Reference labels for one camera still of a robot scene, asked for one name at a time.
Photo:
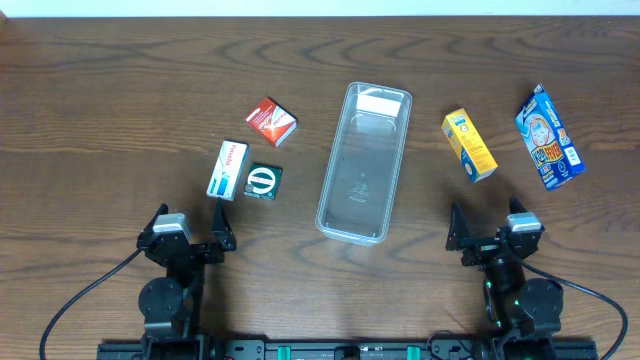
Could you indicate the green Zam-Buk tin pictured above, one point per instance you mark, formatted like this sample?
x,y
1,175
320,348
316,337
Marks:
x,y
263,181

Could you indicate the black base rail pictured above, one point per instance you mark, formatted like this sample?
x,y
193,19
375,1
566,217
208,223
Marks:
x,y
445,347

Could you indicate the white Panadol box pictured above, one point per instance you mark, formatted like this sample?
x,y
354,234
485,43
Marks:
x,y
227,170

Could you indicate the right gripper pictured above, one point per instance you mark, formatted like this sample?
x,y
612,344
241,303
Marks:
x,y
486,248

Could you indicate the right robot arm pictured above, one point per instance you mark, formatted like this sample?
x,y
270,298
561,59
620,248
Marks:
x,y
523,308

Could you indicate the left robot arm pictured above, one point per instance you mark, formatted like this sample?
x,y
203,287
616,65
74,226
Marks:
x,y
171,304

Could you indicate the yellow medicine box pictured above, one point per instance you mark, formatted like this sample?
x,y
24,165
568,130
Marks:
x,y
468,145

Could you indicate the clear plastic container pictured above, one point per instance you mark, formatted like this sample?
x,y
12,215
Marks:
x,y
357,196

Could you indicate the blue fever patch box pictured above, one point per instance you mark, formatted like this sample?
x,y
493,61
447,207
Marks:
x,y
552,151

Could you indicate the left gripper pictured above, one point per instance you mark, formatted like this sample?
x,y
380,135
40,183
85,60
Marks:
x,y
224,239

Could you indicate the red Panadol Actifast box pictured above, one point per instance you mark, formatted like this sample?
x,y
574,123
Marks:
x,y
272,121

